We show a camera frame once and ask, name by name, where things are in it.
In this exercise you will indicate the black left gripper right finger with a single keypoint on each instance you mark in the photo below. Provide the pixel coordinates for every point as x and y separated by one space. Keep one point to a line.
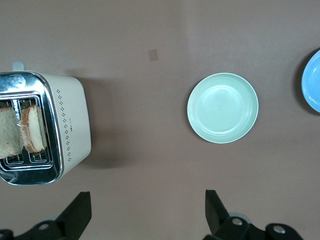
215 212

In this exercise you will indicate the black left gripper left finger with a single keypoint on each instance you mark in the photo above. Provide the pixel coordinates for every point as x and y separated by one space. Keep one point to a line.
75 212

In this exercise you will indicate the white bread slice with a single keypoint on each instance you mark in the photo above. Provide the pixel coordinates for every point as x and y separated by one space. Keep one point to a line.
8 132
32 130

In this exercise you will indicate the pale green plate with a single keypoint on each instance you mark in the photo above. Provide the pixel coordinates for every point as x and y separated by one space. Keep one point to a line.
222 107

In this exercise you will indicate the blue plate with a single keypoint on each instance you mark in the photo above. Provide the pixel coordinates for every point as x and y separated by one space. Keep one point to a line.
313 82

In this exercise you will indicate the cream toaster with chrome top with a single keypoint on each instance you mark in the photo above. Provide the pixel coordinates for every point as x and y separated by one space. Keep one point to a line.
72 112

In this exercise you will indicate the small brown tape patch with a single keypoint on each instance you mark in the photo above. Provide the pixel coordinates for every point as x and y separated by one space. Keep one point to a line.
153 55

